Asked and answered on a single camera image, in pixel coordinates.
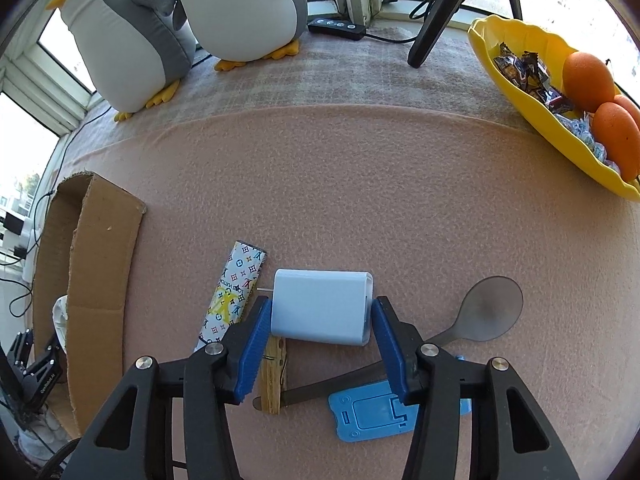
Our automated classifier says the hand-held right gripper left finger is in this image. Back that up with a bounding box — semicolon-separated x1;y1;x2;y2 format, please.
60;296;273;480

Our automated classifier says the black controller cable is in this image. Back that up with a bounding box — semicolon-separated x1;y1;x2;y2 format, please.
364;30;418;45

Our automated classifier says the small penguin plush toy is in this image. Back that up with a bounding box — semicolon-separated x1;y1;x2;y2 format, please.
165;0;325;72

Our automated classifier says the grey plastic spoon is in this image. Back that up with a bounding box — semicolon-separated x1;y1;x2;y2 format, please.
252;276;524;411

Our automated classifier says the light speckled cloth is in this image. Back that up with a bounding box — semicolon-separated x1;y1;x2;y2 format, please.
17;402;73;463

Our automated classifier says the pile of blue white candies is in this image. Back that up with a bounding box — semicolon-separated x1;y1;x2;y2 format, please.
552;110;623;171

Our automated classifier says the cardboard box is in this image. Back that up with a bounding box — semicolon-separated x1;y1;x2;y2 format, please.
31;172;148;441

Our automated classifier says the large penguin plush toy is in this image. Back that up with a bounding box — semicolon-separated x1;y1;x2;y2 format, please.
45;0;197;122

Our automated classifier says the white power adapter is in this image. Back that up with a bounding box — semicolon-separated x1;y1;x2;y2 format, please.
257;268;375;347

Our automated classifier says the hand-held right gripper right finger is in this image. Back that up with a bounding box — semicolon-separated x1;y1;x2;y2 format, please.
371;296;581;480

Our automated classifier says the blue phone stand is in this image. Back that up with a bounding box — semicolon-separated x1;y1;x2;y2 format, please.
327;355;473;443

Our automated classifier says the white power strip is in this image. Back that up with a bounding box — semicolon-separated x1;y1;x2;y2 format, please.
20;227;43;281

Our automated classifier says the black inline controller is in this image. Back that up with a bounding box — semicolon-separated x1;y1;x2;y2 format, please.
307;17;367;42

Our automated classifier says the yellow wavy bowl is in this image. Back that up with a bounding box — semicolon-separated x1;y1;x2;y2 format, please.
467;14;640;203

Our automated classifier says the white patterned tube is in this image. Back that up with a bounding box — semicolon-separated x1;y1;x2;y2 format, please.
192;241;267;353

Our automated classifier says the pile of dark wrapped candies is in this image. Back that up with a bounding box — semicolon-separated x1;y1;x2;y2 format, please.
492;42;576;113

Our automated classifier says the orange fruit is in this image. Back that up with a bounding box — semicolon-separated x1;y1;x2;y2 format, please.
562;51;616;113
612;94;640;126
591;102;640;183

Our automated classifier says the wooden clothespin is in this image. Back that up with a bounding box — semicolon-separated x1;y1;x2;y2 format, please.
254;335;288;415

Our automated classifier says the white plug-in vaporizer device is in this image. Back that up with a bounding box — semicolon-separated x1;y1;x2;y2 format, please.
51;296;71;356

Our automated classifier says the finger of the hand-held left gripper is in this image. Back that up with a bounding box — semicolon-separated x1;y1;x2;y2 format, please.
6;329;35;368

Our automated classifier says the black tripod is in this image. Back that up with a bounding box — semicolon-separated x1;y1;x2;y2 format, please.
385;0;523;68

